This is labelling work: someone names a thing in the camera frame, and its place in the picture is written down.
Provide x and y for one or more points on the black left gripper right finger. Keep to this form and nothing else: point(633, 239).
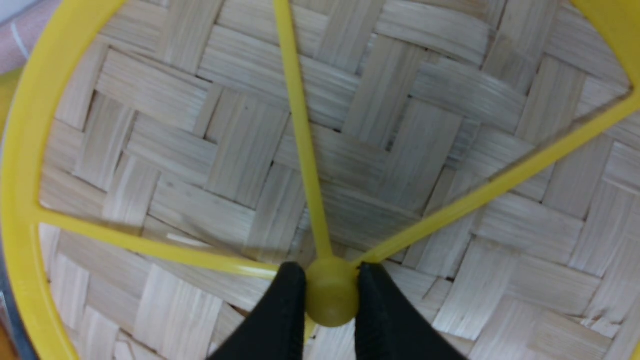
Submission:
point(388, 326)

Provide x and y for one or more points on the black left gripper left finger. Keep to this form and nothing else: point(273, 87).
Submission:
point(275, 329)

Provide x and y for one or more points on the woven bamboo steamer lid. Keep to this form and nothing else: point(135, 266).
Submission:
point(163, 158)

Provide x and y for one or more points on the stainless steel pot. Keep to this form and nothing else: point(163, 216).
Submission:
point(11, 319)

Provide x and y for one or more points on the pink checked tablecloth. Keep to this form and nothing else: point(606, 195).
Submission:
point(21, 25)

